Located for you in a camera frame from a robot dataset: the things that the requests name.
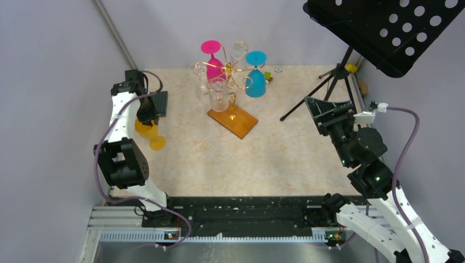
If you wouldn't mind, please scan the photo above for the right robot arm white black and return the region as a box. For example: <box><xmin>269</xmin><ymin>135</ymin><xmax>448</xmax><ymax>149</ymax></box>
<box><xmin>304</xmin><ymin>96</ymin><xmax>464</xmax><ymax>262</ymax></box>

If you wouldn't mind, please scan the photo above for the clear smooth wine glass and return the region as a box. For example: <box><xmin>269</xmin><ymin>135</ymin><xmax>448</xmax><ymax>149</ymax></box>
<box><xmin>192</xmin><ymin>62</ymin><xmax>209</xmax><ymax>103</ymax></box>

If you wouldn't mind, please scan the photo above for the clear ribbed wine glass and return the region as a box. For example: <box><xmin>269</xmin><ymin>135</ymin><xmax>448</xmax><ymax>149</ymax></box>
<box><xmin>208</xmin><ymin>77</ymin><xmax>229</xmax><ymax>112</ymax></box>

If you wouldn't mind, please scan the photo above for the black tripod stand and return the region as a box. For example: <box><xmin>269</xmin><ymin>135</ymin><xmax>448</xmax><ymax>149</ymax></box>
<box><xmin>279</xmin><ymin>46</ymin><xmax>359</xmax><ymax>122</ymax></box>

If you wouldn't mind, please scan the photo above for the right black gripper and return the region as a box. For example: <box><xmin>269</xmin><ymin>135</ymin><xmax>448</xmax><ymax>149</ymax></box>
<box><xmin>304</xmin><ymin>96</ymin><xmax>355</xmax><ymax>167</ymax></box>

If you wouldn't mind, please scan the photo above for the clear rear wine glass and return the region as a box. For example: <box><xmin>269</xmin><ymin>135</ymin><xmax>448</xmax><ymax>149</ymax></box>
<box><xmin>230</xmin><ymin>41</ymin><xmax>248</xmax><ymax>69</ymax></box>

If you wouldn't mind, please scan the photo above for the yellow wine glass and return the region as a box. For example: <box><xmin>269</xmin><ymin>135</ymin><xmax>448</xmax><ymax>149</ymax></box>
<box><xmin>135</xmin><ymin>119</ymin><xmax>166</xmax><ymax>151</ymax></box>

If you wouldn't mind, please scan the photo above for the pink wine glass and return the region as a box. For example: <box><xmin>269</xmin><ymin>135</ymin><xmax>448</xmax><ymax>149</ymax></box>
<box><xmin>201</xmin><ymin>40</ymin><xmax>226</xmax><ymax>81</ymax></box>

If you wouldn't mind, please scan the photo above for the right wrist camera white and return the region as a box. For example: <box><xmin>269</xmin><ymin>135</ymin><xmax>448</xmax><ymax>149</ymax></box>
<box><xmin>353</xmin><ymin>101</ymin><xmax>388</xmax><ymax>125</ymax></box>

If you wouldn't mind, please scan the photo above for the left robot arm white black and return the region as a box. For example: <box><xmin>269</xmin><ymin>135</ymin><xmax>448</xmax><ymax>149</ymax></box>
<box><xmin>94</xmin><ymin>70</ymin><xmax>176</xmax><ymax>227</ymax></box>

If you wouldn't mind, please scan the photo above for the yellow clamp knob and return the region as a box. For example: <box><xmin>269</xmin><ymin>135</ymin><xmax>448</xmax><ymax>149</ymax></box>
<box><xmin>345</xmin><ymin>64</ymin><xmax>358</xmax><ymax>74</ymax></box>

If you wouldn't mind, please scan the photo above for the toy brick car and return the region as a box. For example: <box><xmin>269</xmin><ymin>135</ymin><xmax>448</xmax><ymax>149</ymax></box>
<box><xmin>264</xmin><ymin>72</ymin><xmax>273</xmax><ymax>85</ymax></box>

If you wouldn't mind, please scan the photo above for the black music stand tray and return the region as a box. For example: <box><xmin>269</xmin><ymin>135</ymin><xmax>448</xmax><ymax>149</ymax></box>
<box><xmin>303</xmin><ymin>1</ymin><xmax>464</xmax><ymax>78</ymax></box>

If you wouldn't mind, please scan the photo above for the gold wire glass rack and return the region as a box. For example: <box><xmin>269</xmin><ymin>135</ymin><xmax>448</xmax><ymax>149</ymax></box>
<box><xmin>199</xmin><ymin>40</ymin><xmax>253</xmax><ymax>106</ymax></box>

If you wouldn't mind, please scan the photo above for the aluminium corner post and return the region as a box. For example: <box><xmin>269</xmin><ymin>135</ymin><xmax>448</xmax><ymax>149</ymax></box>
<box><xmin>90</xmin><ymin>0</ymin><xmax>138</xmax><ymax>70</ymax></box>

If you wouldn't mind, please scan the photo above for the blue wine glass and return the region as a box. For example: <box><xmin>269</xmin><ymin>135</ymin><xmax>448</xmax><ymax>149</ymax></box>
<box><xmin>245</xmin><ymin>50</ymin><xmax>267</xmax><ymax>98</ymax></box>

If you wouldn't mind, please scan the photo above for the wooden rack base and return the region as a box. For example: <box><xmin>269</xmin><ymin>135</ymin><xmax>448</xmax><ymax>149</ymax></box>
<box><xmin>207</xmin><ymin>102</ymin><xmax>258</xmax><ymax>139</ymax></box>

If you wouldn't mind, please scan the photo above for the black studded building plate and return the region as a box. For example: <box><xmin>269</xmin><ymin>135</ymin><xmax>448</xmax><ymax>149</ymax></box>
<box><xmin>151</xmin><ymin>91</ymin><xmax>168</xmax><ymax>117</ymax></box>

